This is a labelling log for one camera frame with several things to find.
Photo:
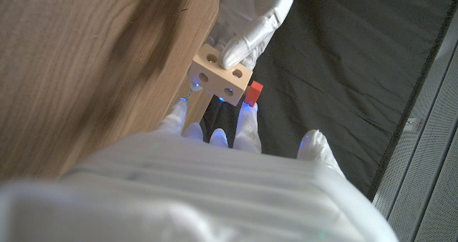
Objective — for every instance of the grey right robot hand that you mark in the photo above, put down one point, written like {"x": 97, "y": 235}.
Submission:
{"x": 200, "y": 195}

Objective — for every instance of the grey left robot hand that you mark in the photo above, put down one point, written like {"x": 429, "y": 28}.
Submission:
{"x": 250, "y": 23}

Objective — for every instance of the small wooden block with holes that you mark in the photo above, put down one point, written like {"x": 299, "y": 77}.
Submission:
{"x": 220, "y": 75}

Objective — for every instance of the red screw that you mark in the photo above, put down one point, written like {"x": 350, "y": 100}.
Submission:
{"x": 253, "y": 93}

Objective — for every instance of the black curtain backdrop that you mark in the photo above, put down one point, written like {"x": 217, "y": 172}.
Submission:
{"x": 340, "y": 73}

